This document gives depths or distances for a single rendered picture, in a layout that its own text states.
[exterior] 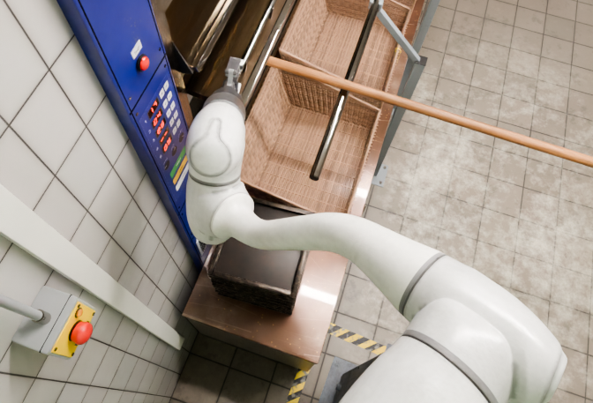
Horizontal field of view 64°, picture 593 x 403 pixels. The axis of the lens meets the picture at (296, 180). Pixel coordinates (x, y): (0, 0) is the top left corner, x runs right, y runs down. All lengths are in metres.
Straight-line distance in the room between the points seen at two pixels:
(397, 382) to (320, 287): 1.29
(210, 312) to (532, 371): 1.37
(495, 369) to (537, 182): 2.47
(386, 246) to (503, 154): 2.39
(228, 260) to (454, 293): 1.01
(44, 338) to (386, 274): 0.58
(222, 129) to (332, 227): 0.27
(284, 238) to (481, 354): 0.36
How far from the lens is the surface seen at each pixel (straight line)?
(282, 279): 1.50
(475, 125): 1.49
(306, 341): 1.79
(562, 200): 3.03
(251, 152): 1.86
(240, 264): 1.52
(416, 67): 1.93
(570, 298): 2.83
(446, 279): 0.62
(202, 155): 0.83
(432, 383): 0.56
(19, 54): 0.73
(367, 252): 0.66
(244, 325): 1.80
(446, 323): 0.59
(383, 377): 0.57
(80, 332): 0.95
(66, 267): 0.97
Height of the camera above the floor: 2.35
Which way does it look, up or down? 64 degrees down
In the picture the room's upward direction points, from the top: 6 degrees clockwise
